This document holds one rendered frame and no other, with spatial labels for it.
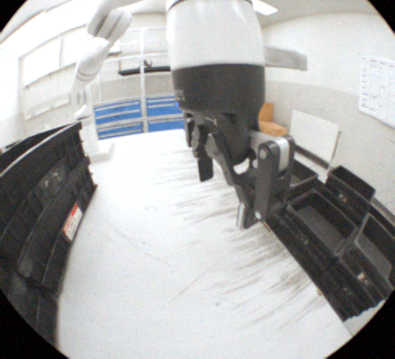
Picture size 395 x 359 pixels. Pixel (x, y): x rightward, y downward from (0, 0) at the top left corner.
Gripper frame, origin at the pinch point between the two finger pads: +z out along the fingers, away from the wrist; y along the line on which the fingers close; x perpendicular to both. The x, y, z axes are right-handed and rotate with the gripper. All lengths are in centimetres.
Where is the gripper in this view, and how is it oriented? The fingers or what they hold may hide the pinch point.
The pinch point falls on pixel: (222, 196)
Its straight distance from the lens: 18.8
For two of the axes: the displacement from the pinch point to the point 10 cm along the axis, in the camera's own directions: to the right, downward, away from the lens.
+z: 1.1, 8.4, 5.4
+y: 4.2, 4.5, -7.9
